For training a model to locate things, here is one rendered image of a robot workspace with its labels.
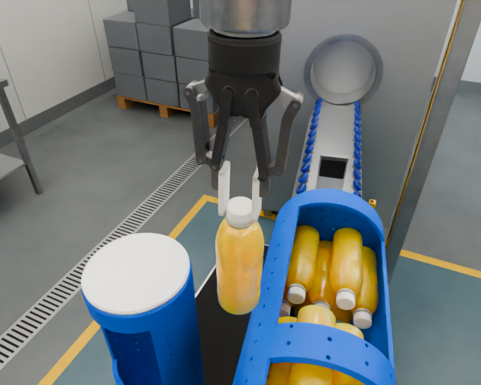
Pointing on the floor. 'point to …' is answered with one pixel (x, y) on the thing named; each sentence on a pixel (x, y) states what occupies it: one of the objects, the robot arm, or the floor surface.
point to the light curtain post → (434, 123)
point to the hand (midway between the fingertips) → (240, 192)
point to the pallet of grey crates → (159, 54)
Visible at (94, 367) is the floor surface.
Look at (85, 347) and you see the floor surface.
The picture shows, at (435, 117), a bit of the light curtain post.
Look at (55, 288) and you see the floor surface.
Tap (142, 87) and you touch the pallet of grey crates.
